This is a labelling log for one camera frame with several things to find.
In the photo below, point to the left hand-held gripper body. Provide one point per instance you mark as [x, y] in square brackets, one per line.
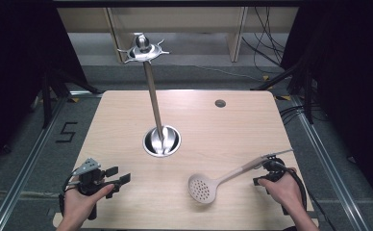
[90, 181]

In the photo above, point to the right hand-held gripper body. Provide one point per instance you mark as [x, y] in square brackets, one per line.
[275, 170]

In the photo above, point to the beige slotted spoon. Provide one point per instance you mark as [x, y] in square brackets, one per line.
[201, 190]

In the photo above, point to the metal utensil rack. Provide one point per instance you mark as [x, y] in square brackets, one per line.
[153, 96]

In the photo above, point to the person's right hand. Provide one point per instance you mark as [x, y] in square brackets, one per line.
[284, 191]

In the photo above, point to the person's left hand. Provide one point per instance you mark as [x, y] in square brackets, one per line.
[77, 203]

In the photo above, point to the yellow black floor tape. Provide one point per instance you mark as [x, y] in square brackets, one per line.
[265, 78]
[74, 100]
[282, 97]

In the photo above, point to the black metal stand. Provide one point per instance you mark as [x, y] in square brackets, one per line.
[298, 80]
[56, 86]

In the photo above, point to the black curtain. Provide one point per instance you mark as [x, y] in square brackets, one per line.
[11, 64]
[348, 80]

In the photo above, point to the light wooden shelf unit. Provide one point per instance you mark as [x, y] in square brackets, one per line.
[175, 19]

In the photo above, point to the aluminium floor rail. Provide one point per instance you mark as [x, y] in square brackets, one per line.
[27, 160]
[328, 160]

